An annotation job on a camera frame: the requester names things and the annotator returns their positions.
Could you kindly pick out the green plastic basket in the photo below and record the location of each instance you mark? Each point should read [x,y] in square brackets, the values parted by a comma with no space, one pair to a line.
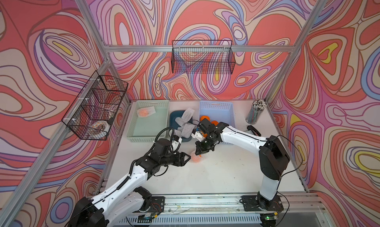
[146,129]

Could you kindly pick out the light blue plastic basket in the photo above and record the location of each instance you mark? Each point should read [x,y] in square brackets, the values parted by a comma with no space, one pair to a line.
[219,111]

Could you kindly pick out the white foam net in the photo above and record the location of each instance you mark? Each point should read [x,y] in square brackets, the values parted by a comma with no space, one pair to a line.
[180,121]
[185,131]
[188,115]

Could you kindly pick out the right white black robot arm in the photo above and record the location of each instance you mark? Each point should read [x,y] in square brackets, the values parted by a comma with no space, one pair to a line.
[272,155]

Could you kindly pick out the cup of pencils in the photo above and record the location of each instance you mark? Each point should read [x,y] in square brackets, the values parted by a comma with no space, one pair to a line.
[256,109]

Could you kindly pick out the black wire basket left wall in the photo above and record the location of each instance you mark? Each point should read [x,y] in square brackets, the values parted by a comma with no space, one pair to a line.
[99,100]

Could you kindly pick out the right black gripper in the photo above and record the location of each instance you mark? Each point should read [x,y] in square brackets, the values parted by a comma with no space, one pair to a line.
[198,147]

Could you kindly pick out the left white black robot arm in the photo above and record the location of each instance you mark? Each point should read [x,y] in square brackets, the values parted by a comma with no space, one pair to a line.
[128,194]

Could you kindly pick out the black wire basket wall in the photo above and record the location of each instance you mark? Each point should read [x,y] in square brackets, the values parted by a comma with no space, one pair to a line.
[202,56]
[99,100]

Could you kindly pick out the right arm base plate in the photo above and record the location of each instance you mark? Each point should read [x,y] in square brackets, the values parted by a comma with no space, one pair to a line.
[254,203]

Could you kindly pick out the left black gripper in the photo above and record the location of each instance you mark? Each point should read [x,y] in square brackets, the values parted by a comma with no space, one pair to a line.
[182,162]

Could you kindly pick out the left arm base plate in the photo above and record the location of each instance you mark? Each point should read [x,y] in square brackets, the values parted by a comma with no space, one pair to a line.
[156,205]

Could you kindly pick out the item in left wire basket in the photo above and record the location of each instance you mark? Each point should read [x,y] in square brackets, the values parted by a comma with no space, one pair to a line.
[99,129]

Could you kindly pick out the black wire basket back wall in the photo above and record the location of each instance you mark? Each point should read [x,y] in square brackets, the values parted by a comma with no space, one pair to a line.
[202,56]

